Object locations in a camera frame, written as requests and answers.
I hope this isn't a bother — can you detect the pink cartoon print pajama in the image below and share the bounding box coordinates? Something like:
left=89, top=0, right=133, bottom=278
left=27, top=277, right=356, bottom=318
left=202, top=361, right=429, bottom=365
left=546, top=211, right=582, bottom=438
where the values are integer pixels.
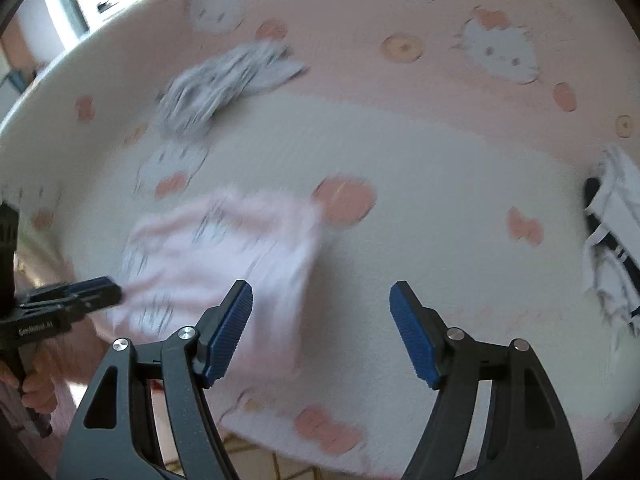
left=100, top=188, right=322, bottom=378

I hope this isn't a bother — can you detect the folded white black clothes stack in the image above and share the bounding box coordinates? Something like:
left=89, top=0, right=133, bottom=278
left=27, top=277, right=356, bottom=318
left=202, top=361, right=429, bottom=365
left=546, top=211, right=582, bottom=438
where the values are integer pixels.
left=582, top=145, right=639, bottom=336

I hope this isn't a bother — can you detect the person left hand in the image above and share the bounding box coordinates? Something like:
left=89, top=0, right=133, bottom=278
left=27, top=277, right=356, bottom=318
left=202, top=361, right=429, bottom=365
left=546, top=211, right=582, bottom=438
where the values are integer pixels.
left=1, top=346, right=58, bottom=415

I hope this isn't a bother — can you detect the grey white print garment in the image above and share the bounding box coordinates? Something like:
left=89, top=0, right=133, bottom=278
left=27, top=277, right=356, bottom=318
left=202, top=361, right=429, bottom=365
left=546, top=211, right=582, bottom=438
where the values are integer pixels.
left=154, top=40, right=307, bottom=142

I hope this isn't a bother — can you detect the pink Hello Kitty sofa cover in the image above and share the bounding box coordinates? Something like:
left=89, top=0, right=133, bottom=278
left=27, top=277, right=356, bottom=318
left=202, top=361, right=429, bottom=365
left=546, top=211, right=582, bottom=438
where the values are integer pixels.
left=1, top=0, right=639, bottom=479

